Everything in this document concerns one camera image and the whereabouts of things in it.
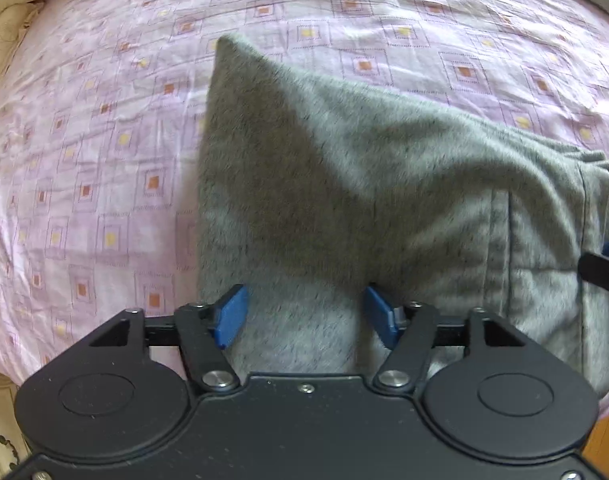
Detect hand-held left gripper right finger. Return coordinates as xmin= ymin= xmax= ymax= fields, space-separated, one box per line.
xmin=363 ymin=285 xmax=529 ymax=392

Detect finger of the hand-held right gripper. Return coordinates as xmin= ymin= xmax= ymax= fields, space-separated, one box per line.
xmin=579 ymin=241 xmax=609 ymax=309

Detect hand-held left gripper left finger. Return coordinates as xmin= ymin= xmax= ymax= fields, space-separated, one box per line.
xmin=87 ymin=284 xmax=250 ymax=392

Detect grey speckled pants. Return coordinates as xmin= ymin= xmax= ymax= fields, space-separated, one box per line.
xmin=197 ymin=34 xmax=609 ymax=396

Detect bed with pink sheet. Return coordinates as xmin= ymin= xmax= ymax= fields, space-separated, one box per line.
xmin=0 ymin=0 xmax=609 ymax=417

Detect cream pillow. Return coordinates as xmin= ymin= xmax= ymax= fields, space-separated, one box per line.
xmin=0 ymin=2 xmax=48 ymax=111

